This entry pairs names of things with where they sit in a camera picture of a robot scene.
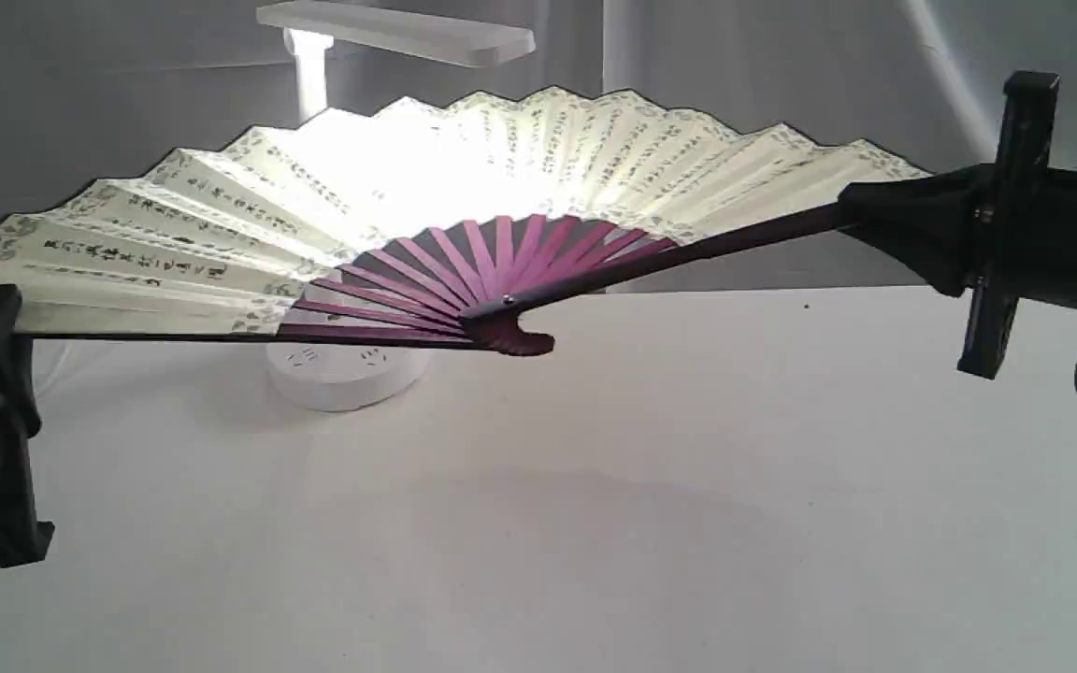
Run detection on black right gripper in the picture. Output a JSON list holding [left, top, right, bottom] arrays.
[[838, 71, 1077, 379]]

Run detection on white backdrop curtain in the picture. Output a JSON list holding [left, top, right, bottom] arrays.
[[0, 0, 1077, 295]]

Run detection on cream paper folding fan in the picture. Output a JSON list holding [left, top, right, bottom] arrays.
[[0, 88, 925, 350]]

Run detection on white desk lamp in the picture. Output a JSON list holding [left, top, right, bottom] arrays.
[[256, 1, 536, 412]]

